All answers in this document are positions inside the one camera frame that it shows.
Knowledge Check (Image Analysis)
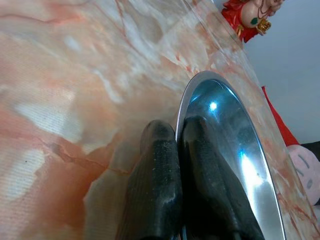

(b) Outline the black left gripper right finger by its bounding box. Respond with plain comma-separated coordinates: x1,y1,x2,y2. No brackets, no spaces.
178,116,266,240

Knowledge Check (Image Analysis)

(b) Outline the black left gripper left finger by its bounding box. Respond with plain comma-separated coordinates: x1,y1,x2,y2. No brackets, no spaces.
117,119,184,240

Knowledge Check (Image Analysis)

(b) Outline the round stainless steel plate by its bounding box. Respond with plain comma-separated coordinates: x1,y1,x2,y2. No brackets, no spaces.
174,70,287,240

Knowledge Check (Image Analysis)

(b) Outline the red cloth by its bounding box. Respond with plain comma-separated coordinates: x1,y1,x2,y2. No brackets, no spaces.
261,86,301,147

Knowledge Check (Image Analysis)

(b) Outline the pink plush toy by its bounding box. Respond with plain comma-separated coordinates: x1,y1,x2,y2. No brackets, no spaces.
286,143,320,206

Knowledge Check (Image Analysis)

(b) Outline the red laughing Buddha figurine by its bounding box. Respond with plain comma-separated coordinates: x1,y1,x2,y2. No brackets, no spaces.
221,0,288,44

